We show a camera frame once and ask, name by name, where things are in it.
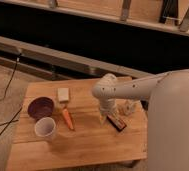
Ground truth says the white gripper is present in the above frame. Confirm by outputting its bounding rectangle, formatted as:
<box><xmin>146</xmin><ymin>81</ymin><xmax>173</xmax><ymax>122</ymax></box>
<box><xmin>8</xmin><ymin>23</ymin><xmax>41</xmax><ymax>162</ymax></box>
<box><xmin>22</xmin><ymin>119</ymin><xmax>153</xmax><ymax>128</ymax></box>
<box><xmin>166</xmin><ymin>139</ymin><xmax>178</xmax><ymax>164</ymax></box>
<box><xmin>99</xmin><ymin>99</ymin><xmax>123</xmax><ymax>125</ymax></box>

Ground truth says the dark purple bowl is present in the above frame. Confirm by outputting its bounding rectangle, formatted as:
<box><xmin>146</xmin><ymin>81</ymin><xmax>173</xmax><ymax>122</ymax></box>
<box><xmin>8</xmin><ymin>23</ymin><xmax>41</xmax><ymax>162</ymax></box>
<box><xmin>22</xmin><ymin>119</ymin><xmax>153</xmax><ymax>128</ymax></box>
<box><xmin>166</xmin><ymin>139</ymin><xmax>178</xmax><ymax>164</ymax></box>
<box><xmin>27</xmin><ymin>97</ymin><xmax>54</xmax><ymax>120</ymax></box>

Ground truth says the white ceramic cup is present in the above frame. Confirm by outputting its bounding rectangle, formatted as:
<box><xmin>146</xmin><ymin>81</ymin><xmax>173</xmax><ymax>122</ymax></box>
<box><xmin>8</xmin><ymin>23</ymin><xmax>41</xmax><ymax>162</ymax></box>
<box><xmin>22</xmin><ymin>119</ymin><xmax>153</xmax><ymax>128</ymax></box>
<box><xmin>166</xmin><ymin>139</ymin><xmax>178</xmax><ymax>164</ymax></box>
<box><xmin>34</xmin><ymin>117</ymin><xmax>56</xmax><ymax>141</ymax></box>

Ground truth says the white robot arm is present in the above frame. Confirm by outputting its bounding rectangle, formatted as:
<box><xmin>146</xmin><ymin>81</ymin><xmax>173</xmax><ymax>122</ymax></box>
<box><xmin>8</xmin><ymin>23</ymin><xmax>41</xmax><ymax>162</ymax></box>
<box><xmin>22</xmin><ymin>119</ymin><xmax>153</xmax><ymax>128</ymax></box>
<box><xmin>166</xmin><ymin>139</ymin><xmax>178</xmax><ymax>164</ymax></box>
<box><xmin>92</xmin><ymin>69</ymin><xmax>189</xmax><ymax>171</ymax></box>

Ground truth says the orange carrot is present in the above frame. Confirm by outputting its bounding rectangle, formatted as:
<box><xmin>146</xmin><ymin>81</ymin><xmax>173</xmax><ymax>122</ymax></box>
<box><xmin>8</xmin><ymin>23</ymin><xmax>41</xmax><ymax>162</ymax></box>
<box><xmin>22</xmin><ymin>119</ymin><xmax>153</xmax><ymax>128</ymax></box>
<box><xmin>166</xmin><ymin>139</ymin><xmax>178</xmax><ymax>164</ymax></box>
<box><xmin>62</xmin><ymin>108</ymin><xmax>74</xmax><ymax>130</ymax></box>

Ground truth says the black floor cable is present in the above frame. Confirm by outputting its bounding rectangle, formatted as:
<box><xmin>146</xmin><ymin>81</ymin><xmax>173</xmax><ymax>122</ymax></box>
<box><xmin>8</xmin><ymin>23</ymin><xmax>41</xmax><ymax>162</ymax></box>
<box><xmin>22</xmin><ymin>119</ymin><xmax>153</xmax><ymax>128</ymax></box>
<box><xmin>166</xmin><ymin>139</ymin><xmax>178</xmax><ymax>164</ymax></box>
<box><xmin>0</xmin><ymin>105</ymin><xmax>24</xmax><ymax>150</ymax></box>

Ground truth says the beige sponge block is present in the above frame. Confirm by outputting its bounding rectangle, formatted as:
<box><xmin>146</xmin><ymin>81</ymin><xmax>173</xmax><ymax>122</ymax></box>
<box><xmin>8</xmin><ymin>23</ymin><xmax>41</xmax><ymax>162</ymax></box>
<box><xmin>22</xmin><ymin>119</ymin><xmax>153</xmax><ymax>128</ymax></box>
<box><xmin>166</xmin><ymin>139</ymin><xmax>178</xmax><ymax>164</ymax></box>
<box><xmin>57</xmin><ymin>88</ymin><xmax>69</xmax><ymax>102</ymax></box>

